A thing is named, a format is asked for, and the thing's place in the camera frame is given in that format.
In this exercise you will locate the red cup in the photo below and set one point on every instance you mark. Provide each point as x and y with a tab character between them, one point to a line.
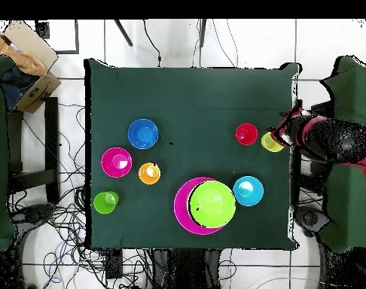
246	134

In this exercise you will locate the large green bowl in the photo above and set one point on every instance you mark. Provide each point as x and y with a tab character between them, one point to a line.
213	204

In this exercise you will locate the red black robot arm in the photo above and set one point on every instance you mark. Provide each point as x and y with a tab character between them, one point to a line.
333	140

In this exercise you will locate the yellow cup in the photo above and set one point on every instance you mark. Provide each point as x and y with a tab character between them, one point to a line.
269	144

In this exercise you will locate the black box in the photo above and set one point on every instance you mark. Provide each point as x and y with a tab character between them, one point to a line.
321	167

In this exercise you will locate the small cyan bowl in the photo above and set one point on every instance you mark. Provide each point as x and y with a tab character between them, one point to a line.
255	197

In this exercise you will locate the dark green tablecloth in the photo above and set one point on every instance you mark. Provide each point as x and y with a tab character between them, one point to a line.
195	105

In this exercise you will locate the grey chair base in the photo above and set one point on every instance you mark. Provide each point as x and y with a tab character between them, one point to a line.
310	219
35	212

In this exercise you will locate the black tripod leg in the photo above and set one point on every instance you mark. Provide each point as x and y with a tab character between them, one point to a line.
203	33
124	33

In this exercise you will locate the large pink bowl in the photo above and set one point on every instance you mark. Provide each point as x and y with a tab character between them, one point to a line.
181	207

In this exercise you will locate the small blue bowl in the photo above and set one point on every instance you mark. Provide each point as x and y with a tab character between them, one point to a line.
143	133

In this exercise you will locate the orange cup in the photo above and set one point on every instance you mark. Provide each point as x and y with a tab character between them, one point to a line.
145	177

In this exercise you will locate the small magenta bowl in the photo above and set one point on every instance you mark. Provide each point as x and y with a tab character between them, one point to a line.
109	162

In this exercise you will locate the tall green cup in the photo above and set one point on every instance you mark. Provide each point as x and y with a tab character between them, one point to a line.
100	203

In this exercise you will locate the black power strip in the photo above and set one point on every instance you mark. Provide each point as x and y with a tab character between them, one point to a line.
114	265

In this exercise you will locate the cardboard box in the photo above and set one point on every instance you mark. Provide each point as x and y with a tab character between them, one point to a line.
35	93

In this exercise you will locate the black floor frame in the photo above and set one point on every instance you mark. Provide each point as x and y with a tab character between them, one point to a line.
77	39

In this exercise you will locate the black stool frame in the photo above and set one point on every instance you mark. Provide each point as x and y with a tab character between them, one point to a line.
52	144

